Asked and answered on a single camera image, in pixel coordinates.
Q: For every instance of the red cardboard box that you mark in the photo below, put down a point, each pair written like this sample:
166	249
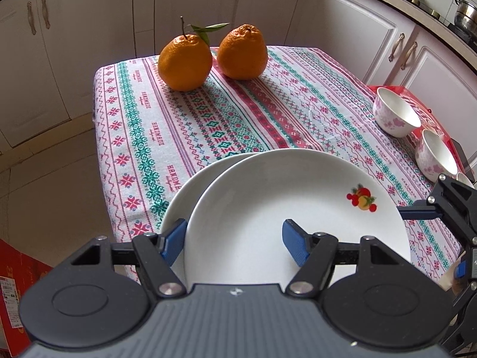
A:
18	273

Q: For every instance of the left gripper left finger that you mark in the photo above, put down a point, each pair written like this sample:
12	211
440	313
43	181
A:
156	254

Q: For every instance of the pink floral bowl near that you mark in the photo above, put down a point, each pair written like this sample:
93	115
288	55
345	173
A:
462	178

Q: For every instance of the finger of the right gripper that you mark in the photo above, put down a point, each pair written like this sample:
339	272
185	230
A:
419	212

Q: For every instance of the orange without leaf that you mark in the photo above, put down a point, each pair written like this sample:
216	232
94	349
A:
243	54

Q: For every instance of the white plate fruit decal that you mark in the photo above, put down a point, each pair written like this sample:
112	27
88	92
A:
234	235

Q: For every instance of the orange with leaf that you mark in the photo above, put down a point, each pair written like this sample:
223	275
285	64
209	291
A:
185	62

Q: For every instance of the steel pot on stove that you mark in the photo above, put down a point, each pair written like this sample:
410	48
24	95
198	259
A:
466	17

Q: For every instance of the pink floral bowl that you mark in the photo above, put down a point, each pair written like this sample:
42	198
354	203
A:
462	178
393	114
433	157

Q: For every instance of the pink floral bowl far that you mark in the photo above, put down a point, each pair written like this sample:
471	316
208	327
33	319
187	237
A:
393	114

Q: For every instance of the patterned tablecloth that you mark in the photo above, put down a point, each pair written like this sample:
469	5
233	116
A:
151	140

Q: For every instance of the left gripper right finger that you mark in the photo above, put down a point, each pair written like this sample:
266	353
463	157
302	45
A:
315	256

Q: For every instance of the white kitchen cabinets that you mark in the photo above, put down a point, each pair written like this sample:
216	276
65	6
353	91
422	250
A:
51	49

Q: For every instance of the pink floral bowl middle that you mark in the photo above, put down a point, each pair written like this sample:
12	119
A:
433	157

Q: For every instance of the black smartphone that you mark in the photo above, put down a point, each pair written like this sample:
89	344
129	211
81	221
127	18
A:
462	158

